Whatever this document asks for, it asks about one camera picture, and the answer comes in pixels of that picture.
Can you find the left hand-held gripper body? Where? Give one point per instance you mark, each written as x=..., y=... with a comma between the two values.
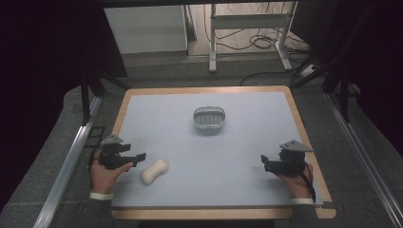
x=111, y=154

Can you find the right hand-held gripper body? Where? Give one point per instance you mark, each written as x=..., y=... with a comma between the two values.
x=293, y=158

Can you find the cream bone-shaped toy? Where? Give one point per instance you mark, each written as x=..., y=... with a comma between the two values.
x=154, y=171

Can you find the grey soap dish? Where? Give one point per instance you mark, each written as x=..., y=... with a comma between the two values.
x=209, y=117

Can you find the person's left hand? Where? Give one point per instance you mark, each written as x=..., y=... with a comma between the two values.
x=103, y=177

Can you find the person's right hand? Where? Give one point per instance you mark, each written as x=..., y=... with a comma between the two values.
x=297, y=185

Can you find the light grey table mat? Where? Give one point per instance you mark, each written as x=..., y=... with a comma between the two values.
x=209, y=158

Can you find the black metal stand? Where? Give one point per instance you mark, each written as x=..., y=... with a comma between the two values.
x=90, y=95
x=335, y=72

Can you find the white power strip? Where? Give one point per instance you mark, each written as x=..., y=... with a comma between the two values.
x=308, y=71

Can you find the white cabinet panel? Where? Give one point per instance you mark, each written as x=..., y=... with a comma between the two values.
x=145, y=29

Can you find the aluminium rail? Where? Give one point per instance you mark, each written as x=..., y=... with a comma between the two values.
x=68, y=161
x=364, y=158

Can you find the white metal desk frame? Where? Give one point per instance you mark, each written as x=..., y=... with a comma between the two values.
x=250, y=21

